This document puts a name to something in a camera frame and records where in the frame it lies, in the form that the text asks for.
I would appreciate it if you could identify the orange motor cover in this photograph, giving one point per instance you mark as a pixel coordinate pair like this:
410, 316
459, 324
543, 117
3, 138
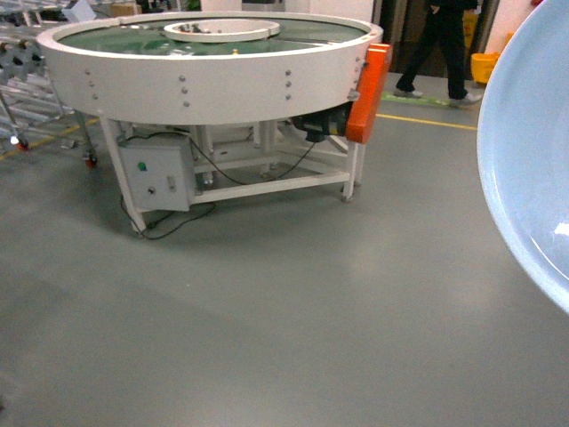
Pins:
370, 86

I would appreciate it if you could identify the light blue oval tray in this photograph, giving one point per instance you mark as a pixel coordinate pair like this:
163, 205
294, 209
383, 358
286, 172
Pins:
522, 148

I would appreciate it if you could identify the yellow mop bucket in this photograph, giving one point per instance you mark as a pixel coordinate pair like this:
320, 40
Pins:
482, 65

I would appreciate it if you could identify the grey electrical control box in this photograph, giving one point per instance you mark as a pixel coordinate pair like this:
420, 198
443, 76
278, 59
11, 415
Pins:
160, 172

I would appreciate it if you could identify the metal roller conveyor rack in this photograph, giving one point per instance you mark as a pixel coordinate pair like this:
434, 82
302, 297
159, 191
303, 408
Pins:
30, 105

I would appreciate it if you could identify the white round conveyor table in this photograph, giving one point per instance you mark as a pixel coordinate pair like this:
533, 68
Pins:
263, 98

